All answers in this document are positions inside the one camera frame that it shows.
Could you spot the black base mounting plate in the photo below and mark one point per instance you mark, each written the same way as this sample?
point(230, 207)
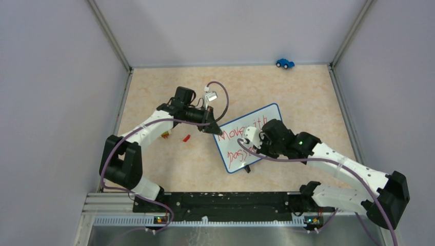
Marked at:
point(232, 206)

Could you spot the blue toy car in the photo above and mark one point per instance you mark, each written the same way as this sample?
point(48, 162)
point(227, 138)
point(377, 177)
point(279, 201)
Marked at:
point(284, 63)

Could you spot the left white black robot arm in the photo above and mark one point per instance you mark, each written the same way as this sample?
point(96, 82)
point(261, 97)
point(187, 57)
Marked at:
point(122, 159)

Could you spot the blue framed whiteboard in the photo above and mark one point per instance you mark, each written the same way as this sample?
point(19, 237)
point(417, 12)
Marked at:
point(234, 157)

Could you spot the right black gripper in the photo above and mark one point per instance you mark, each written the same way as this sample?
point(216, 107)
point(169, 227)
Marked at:
point(262, 150)

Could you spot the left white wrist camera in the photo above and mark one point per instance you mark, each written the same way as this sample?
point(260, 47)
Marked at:
point(208, 97)

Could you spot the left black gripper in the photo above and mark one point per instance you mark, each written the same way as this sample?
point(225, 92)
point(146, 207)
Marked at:
point(207, 117)

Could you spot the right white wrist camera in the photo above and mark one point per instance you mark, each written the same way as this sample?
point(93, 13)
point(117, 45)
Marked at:
point(251, 135)

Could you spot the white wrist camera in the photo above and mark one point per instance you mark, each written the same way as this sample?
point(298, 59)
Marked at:
point(208, 97)
point(251, 135)

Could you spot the colourful toy brick figure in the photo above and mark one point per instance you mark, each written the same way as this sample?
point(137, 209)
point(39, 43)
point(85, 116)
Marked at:
point(165, 135)

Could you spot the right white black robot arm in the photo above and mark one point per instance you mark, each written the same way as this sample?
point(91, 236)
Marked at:
point(382, 197)

